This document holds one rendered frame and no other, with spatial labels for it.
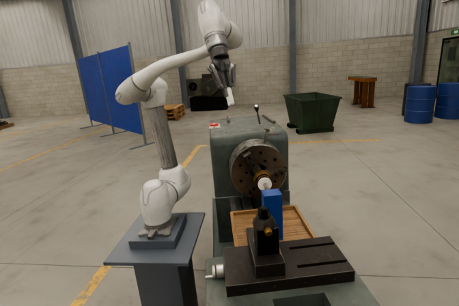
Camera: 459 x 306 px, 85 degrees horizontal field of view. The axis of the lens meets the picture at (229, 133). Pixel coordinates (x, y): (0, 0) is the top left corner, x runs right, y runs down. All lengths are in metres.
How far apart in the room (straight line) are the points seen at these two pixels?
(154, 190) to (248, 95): 10.20
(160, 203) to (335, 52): 10.87
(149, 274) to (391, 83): 11.91
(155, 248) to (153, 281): 0.21
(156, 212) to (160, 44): 11.12
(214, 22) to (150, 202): 0.93
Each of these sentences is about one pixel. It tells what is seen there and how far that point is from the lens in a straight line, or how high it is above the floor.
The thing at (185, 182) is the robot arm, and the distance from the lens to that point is 1.59.
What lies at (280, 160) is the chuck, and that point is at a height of 1.14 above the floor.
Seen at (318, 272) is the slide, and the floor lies 0.97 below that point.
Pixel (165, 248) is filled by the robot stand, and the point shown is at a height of 0.76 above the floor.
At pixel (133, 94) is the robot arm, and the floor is 1.55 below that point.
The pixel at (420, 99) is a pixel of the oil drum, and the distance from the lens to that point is 7.54.
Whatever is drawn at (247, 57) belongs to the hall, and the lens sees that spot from 11.32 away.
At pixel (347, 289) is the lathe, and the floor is 0.93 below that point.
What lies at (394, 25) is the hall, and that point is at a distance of 12.59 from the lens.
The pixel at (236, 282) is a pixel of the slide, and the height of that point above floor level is 0.97.
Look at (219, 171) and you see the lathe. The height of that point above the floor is 1.04.
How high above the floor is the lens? 1.64
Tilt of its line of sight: 15 degrees down
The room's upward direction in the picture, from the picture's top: 4 degrees counter-clockwise
